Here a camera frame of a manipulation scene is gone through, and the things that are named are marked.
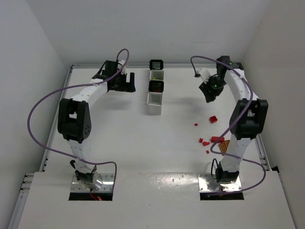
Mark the far white slatted container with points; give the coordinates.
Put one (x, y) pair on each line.
(157, 73)

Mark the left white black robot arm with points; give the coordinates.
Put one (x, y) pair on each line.
(74, 118)

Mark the near black slatted container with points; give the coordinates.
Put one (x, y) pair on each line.
(155, 81)

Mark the black slatted container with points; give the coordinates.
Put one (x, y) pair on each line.
(156, 63)
(155, 81)

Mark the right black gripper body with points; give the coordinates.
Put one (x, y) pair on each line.
(208, 94)

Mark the near white slatted container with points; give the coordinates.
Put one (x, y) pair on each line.
(154, 103)

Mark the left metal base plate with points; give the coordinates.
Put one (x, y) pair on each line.
(101, 183)

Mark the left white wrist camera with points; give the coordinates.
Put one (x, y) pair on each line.
(121, 66)

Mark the metal base plate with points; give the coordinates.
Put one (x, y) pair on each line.
(101, 183)
(209, 185)

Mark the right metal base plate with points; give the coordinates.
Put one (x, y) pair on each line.
(209, 185)

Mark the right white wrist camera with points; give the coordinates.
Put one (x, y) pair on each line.
(202, 73)

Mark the far black slatted container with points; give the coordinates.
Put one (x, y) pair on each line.
(156, 63)

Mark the orange lego plate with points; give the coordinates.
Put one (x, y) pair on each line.
(223, 146)

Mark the long red lego brick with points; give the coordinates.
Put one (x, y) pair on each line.
(217, 139)

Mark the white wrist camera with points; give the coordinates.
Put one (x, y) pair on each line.
(202, 73)
(121, 66)

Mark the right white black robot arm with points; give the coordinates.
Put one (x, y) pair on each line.
(247, 119)

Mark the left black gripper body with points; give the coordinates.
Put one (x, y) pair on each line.
(124, 87)

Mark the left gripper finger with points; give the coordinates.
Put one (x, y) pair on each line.
(126, 88)
(130, 78)

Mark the red square lego brick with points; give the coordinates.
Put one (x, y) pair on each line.
(213, 119)

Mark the white slatted container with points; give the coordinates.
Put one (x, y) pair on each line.
(154, 103)
(157, 73)

